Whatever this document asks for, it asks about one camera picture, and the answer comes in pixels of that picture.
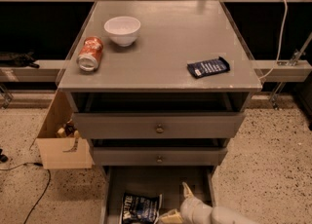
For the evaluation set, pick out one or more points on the middle grey drawer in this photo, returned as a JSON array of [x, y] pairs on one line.
[[158, 156]]

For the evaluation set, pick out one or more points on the grey drawer cabinet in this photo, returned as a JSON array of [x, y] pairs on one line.
[[151, 75]]

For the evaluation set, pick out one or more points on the blue chip bag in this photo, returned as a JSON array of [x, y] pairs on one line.
[[136, 209]]

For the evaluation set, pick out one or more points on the black object on shelf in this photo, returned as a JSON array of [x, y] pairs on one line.
[[9, 59]]

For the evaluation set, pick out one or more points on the dark blue snack bar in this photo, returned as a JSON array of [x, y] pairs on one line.
[[209, 67]]

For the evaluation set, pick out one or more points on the bottom grey drawer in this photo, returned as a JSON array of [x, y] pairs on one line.
[[152, 182]]

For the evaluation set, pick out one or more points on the items inside cardboard box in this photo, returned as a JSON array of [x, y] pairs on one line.
[[69, 130]]

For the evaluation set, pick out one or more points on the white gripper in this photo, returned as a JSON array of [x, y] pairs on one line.
[[190, 208]]

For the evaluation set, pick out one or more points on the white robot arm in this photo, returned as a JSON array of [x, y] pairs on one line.
[[225, 215]]

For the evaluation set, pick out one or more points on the top grey drawer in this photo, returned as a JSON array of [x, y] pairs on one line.
[[156, 126]]

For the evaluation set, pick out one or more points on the grey drawer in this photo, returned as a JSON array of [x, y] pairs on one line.
[[156, 126], [152, 182], [158, 156]]

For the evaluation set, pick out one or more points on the cardboard box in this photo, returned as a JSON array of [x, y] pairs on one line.
[[51, 148]]

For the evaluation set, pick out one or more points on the orange soda can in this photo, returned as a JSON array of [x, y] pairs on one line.
[[90, 54]]

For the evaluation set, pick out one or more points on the white ceramic bowl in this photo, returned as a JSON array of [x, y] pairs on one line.
[[123, 31]]

